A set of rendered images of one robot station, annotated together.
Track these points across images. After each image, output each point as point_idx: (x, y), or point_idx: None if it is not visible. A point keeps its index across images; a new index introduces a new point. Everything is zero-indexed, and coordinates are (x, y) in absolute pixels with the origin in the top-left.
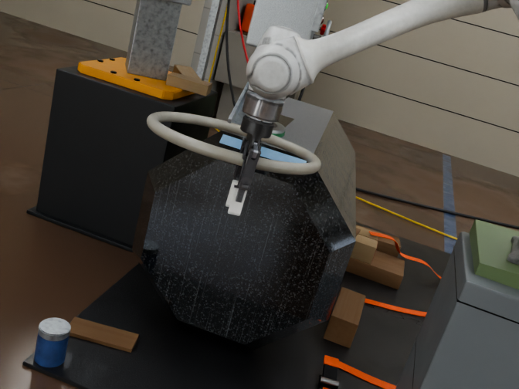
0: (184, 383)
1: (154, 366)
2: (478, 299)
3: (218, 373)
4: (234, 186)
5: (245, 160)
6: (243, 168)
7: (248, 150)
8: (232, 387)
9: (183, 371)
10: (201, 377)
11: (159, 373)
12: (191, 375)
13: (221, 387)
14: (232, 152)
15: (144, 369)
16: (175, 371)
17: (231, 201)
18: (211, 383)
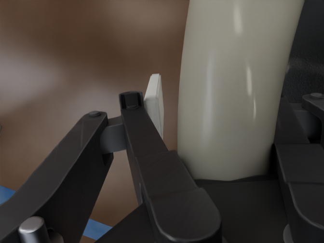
0: (297, 51)
1: (323, 14)
2: None
3: (319, 87)
4: (128, 92)
5: (135, 170)
6: (129, 148)
7: (119, 222)
8: (297, 101)
9: (317, 48)
10: (311, 69)
11: (310, 22)
12: (312, 58)
13: (297, 90)
14: (212, 67)
15: (316, 3)
16: (317, 40)
17: (150, 83)
18: (302, 79)
